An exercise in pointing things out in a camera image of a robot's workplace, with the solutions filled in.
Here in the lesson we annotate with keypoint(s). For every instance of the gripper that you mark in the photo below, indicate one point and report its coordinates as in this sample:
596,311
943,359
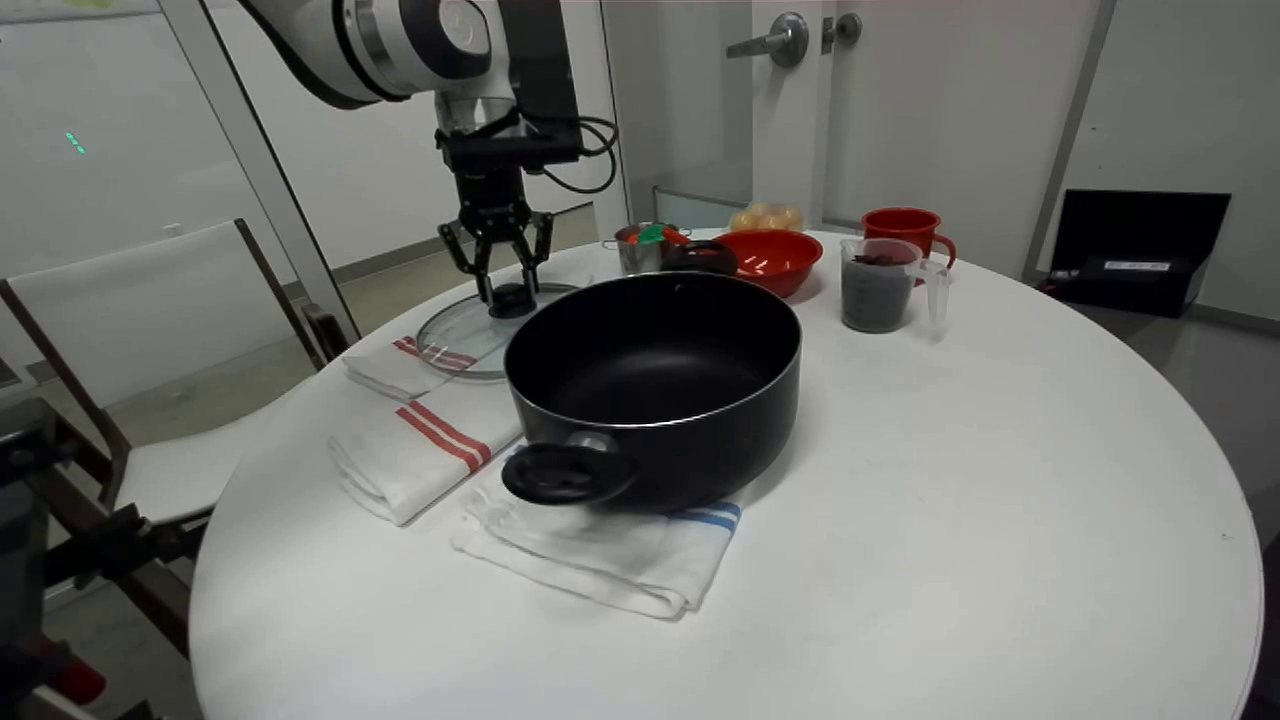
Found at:
492,195

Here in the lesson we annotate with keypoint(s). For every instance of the glass pot lid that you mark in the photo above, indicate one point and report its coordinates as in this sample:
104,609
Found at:
470,335

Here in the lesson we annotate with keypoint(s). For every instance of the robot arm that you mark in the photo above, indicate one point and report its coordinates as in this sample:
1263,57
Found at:
330,40

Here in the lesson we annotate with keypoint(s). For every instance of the small steel pot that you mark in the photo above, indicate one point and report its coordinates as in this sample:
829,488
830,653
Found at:
632,258

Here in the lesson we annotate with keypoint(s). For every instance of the black cooking pot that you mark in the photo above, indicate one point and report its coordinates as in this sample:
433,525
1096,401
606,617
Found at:
690,440

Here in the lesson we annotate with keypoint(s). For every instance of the green toy piece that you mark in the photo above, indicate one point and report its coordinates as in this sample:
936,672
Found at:
652,235

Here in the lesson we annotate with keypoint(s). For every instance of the red striped white towel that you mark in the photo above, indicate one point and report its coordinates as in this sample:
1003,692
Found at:
390,368
420,460

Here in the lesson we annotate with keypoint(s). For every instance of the orange toy piece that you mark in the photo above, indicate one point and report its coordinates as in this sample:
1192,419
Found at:
677,238

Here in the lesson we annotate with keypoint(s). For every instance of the bag of yellow buns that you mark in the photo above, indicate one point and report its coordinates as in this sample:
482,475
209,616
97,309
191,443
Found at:
766,216

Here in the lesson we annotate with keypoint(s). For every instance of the red plastic bowl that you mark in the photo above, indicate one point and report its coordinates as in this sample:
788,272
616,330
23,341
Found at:
770,262

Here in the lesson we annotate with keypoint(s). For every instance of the blue striped white towel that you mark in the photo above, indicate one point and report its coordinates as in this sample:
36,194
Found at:
610,560

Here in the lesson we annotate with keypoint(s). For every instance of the clear measuring cup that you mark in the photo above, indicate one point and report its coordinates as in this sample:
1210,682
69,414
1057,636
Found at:
877,295

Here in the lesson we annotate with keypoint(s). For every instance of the white chair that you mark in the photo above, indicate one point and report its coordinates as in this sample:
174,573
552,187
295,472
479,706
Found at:
120,310

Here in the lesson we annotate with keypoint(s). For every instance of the red mug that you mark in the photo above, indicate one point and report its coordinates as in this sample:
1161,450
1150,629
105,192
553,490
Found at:
900,224

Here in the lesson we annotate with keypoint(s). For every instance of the silver door lock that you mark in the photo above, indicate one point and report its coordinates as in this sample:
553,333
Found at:
846,28

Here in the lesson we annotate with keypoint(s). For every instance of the door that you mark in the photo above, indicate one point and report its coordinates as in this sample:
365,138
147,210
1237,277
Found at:
950,120

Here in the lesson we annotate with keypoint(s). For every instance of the black stand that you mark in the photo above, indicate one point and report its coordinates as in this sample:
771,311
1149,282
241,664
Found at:
30,520

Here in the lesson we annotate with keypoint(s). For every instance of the black case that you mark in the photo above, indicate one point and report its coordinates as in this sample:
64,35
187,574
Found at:
1140,240

